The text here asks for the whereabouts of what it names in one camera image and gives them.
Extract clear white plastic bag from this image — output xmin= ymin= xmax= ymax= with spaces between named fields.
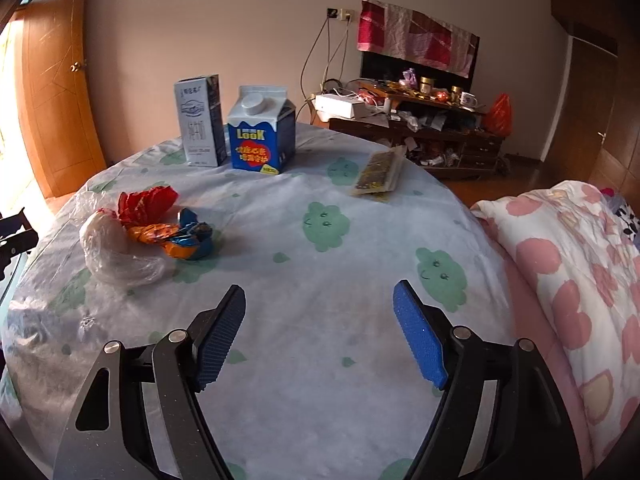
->
xmin=72 ymin=192 xmax=167 ymax=288

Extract red crinkled wrapper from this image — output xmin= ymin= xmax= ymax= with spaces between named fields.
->
xmin=117 ymin=185 xmax=178 ymax=229

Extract orange blue candy wrapper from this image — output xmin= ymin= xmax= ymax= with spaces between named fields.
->
xmin=127 ymin=208 xmax=214 ymax=261

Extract pink heart patterned quilt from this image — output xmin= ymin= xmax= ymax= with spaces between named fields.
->
xmin=471 ymin=181 xmax=639 ymax=472

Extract white green patterned tablecloth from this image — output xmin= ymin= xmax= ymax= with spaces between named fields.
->
xmin=1 ymin=125 xmax=514 ymax=479

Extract wooden door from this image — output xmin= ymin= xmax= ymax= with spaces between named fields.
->
xmin=21 ymin=0 xmax=106 ymax=198

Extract white tall milk carton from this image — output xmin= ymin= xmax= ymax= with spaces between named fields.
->
xmin=174 ymin=75 xmax=227 ymax=167

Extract blue gable-top milk carton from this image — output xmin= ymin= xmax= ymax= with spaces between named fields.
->
xmin=227 ymin=86 xmax=296 ymax=174

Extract flat yellow snack packet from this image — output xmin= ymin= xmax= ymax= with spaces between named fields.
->
xmin=352 ymin=146 xmax=406 ymax=196

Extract cluttered wooden tv cabinet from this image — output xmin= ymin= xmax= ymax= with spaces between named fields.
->
xmin=324 ymin=79 xmax=510 ymax=180

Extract orange plastic bag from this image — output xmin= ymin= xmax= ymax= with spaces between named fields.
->
xmin=482 ymin=93 xmax=513 ymax=138

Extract dark wooden wardrobe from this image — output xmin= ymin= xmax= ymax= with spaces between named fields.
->
xmin=544 ymin=0 xmax=639 ymax=207

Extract white mug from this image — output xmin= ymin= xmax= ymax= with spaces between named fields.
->
xmin=459 ymin=92 xmax=478 ymax=110

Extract black television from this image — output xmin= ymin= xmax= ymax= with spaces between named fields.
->
xmin=359 ymin=40 xmax=480 ymax=91

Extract red pink cloth cover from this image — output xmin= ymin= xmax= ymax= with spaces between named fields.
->
xmin=357 ymin=0 xmax=480 ymax=78

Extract white hanging cable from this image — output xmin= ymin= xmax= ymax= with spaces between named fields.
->
xmin=298 ymin=16 xmax=352 ymax=111

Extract wall power outlet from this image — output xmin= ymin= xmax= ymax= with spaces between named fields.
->
xmin=326 ymin=8 xmax=354 ymax=22

